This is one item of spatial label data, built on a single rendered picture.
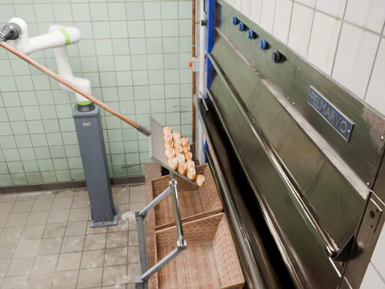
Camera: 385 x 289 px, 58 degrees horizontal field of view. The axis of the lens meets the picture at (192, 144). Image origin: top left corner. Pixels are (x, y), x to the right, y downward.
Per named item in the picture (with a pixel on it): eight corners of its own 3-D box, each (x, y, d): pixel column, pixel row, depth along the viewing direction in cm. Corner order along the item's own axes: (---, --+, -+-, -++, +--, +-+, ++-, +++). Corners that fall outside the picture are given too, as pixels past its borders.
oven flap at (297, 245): (211, 92, 255) (222, 66, 246) (321, 322, 102) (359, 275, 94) (206, 90, 253) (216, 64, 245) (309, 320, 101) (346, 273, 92)
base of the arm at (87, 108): (79, 100, 302) (78, 93, 299) (97, 98, 304) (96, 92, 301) (75, 112, 280) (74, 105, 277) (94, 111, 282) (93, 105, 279)
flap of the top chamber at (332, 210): (212, 57, 241) (223, 29, 233) (341, 260, 89) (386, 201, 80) (207, 55, 240) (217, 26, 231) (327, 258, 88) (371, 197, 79)
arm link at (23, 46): (52, 28, 246) (63, 31, 242) (55, 45, 252) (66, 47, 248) (6, 38, 219) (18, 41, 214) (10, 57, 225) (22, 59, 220)
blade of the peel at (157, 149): (149, 159, 206) (152, 155, 205) (146, 117, 253) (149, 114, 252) (195, 185, 221) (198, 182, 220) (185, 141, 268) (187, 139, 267)
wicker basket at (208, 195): (208, 188, 295) (208, 161, 281) (223, 237, 247) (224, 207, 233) (150, 194, 289) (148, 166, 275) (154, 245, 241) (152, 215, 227)
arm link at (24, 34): (8, 15, 218) (27, 16, 220) (13, 36, 225) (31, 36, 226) (1, 20, 206) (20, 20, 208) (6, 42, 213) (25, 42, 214)
